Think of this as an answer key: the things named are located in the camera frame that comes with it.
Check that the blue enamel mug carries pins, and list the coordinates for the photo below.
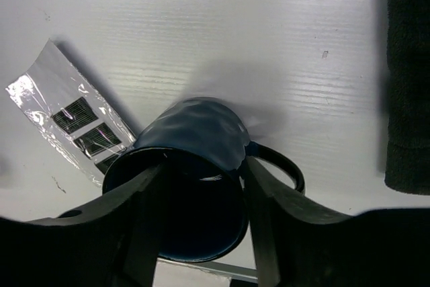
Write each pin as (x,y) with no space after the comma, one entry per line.
(206,143)

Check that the black floral towel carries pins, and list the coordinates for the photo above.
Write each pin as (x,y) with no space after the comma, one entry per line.
(407,162)

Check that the silver foil sachet packet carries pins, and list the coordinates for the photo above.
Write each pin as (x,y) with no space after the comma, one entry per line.
(70,113)

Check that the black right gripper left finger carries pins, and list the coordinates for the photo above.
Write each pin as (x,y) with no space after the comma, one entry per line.
(113,240)

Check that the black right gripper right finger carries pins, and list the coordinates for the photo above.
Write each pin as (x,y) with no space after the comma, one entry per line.
(298,242)

